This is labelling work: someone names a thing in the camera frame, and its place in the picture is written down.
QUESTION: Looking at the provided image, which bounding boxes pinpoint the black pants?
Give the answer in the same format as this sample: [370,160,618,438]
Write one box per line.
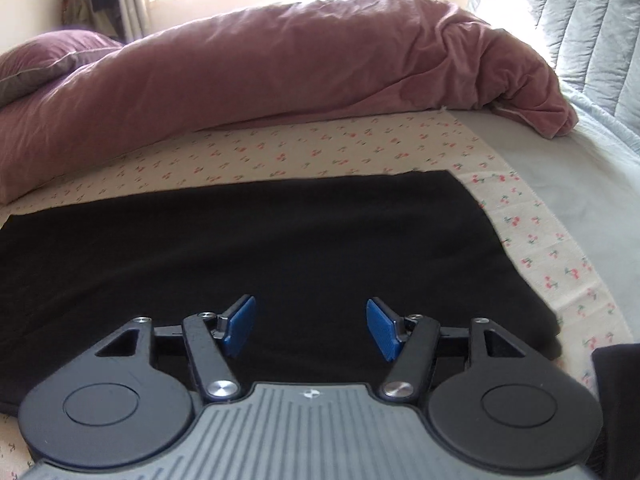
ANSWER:
[1,171,561,414]

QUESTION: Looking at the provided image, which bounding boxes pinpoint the cherry print bed sheet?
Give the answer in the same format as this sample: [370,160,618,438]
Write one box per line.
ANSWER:
[0,110,637,480]

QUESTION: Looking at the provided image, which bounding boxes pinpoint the pink duvet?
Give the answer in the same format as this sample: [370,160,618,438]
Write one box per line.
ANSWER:
[1,0,577,203]

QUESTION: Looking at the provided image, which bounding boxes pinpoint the purple grey pillow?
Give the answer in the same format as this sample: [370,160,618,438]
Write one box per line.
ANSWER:
[1,29,122,106]

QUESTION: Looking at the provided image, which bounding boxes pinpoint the hanging dark clothes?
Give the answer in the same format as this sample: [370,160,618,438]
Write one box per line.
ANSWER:
[61,0,125,41]

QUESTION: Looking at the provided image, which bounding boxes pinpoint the grey quilted blanket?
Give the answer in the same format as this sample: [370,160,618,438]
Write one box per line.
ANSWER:
[460,0,639,334]

